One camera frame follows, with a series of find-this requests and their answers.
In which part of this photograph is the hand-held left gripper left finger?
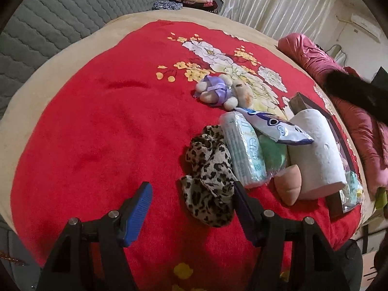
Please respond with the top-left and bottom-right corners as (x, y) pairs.
(36, 182), (154, 291)

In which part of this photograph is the teal white tissue pack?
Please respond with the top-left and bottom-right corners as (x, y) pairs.
(220, 111), (267, 188)

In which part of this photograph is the beige bed sheet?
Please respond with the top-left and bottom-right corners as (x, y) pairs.
(0, 8), (373, 240)

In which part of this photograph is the green makeup sponge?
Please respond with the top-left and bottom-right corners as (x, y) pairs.
(258, 133), (288, 172)

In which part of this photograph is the blue white wipes packet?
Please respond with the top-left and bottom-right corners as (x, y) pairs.
(235, 107), (314, 144)

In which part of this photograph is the red bead string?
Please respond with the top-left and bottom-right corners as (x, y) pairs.
(0, 250), (29, 266)

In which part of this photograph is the white air conditioner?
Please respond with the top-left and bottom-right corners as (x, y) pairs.
(352, 14), (381, 41)

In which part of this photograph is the white curtain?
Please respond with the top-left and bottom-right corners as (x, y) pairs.
(212, 0), (338, 38)

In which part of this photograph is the green cloth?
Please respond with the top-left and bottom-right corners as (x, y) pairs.
(375, 187), (388, 210)

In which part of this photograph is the grey quilted headboard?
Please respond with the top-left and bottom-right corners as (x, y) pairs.
(0, 0), (172, 119)

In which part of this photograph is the white toilet paper roll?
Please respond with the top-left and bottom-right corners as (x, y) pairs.
(286, 108), (348, 201)

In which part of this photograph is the leopard print scrunchie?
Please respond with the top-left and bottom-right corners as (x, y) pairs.
(181, 125), (235, 228)

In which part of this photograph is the black television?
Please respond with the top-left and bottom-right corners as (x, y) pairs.
(371, 67), (388, 88)

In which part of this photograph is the beige makeup sponge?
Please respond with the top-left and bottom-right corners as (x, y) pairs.
(274, 164), (303, 207)

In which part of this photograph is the blue patterned cloth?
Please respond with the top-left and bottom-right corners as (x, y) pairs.
(152, 1), (182, 11)

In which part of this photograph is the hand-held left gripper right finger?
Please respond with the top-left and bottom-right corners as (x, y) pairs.
(233, 180), (354, 291)

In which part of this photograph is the red floral blanket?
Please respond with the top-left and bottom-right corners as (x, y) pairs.
(10, 21), (364, 291)

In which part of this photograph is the pink quilt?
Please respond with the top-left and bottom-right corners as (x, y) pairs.
(277, 33), (388, 191)

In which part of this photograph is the plush toy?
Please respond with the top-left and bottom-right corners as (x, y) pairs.
(194, 74), (255, 111)

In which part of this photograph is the brown box with pink inside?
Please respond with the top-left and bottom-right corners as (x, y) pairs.
(288, 92), (364, 219)

